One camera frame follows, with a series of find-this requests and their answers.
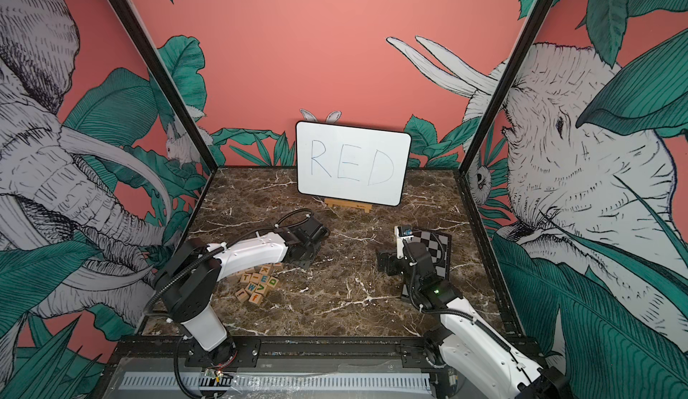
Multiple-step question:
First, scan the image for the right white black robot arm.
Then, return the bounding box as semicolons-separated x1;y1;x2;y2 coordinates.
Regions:
376;239;573;398

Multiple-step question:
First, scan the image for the black frame post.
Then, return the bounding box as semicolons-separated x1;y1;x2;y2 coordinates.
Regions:
107;0;219;174
459;0;554;177

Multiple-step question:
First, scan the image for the black white checkerboard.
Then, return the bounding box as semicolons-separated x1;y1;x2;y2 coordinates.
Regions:
410;228;451;280

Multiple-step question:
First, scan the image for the wooden block letter W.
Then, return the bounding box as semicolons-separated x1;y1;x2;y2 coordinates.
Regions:
245;282;257;294

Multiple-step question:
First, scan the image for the white dry-erase board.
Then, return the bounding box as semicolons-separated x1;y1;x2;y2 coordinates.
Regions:
296;121;412;206

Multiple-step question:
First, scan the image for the left black frame post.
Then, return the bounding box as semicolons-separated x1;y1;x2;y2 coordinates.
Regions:
107;0;219;174

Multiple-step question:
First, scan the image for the small wooden easel stand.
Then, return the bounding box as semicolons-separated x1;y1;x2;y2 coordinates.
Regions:
324;198;372;213

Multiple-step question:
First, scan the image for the wooden block far left front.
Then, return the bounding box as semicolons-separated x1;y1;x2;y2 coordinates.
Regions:
235;289;251;302

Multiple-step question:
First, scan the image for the white slotted cable duct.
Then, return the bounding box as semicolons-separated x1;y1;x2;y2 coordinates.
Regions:
117;371;434;393

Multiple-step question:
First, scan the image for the right black frame post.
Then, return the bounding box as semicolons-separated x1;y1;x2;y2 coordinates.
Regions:
459;0;554;177

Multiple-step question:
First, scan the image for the wooden block letter V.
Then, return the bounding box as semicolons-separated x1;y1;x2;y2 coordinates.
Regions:
255;284;270;296

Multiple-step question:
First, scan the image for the wooden block green letter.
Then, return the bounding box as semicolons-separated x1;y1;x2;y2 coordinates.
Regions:
267;276;279;289

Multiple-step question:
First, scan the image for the black front mounting rail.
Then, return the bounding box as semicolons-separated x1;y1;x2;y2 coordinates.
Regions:
109;336;431;369

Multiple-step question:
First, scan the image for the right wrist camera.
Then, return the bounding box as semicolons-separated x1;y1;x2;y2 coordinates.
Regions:
394;225;413;259

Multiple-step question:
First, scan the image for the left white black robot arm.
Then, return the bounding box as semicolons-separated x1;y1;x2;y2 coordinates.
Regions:
144;214;330;352

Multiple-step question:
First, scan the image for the wooden block orange letter front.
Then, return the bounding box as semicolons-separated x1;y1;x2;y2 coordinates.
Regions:
249;293;264;306

